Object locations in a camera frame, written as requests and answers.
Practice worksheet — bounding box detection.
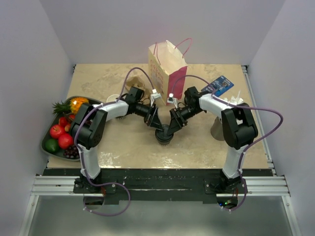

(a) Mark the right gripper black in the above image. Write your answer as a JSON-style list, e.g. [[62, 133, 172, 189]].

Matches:
[[168, 105, 204, 135]]

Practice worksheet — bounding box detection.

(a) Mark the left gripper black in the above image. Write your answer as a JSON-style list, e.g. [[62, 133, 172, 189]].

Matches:
[[134, 102, 164, 131]]

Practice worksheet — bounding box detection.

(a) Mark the black coffee cup lid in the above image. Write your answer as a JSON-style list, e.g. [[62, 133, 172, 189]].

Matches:
[[155, 124, 174, 141]]

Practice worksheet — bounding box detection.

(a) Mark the dark paper coffee cup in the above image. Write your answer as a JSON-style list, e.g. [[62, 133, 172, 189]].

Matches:
[[158, 141, 170, 147]]

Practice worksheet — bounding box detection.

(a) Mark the cardboard cup carrier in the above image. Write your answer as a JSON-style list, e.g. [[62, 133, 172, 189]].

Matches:
[[125, 76, 145, 92]]

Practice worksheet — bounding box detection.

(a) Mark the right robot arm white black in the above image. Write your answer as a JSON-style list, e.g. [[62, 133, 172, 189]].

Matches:
[[166, 87, 258, 193]]

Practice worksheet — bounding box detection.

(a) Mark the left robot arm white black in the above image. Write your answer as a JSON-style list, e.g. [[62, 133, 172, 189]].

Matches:
[[70, 87, 166, 193]]

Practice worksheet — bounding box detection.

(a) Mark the grey straw holder cup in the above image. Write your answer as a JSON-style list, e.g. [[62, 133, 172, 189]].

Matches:
[[210, 117, 224, 141]]

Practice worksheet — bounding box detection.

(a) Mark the pink beige paper bag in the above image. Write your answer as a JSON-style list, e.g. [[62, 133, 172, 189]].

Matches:
[[148, 38, 192, 105]]

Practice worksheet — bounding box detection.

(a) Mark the blue razor package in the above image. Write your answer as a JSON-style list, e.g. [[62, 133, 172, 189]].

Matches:
[[201, 75, 234, 97]]

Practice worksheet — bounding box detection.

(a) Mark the dark green fruit tray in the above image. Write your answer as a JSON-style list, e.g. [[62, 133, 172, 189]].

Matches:
[[41, 96, 100, 162]]

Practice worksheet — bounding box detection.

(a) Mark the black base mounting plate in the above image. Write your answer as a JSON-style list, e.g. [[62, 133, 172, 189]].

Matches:
[[43, 168, 274, 205]]

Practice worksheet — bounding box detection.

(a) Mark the toy pineapple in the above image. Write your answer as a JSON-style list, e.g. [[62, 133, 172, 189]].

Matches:
[[53, 97, 89, 115]]

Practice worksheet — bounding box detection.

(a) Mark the dark red grapes bunch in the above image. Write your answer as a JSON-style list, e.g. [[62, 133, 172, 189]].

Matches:
[[63, 145, 80, 160]]

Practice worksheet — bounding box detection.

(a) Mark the red apple rear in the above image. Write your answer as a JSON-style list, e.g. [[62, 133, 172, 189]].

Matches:
[[58, 117, 68, 127]]

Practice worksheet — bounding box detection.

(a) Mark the red apple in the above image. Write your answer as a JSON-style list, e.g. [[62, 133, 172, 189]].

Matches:
[[58, 117, 68, 127], [49, 124, 65, 139]]

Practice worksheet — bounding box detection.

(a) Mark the red apple front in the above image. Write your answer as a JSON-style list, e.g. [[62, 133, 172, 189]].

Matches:
[[49, 124, 65, 139]]

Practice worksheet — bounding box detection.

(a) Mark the green lime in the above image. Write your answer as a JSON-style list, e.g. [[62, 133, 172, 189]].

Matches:
[[45, 139, 60, 153]]

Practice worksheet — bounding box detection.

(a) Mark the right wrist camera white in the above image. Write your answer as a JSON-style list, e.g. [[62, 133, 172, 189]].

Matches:
[[167, 93, 178, 108]]

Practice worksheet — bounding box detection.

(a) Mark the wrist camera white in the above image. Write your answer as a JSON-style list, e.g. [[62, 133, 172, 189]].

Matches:
[[150, 89, 161, 107], [167, 93, 178, 108]]

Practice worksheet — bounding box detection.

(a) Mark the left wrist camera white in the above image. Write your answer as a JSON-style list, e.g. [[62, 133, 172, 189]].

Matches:
[[150, 89, 161, 107]]

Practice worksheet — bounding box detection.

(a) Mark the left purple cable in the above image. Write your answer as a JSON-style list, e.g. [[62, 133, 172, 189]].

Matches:
[[73, 67, 158, 187]]

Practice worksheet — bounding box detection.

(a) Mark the purple cable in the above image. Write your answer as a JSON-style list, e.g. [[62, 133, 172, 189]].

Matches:
[[73, 67, 158, 187], [169, 75, 284, 177]]

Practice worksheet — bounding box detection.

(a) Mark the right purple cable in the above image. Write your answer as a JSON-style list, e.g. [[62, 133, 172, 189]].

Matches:
[[169, 75, 284, 177]]

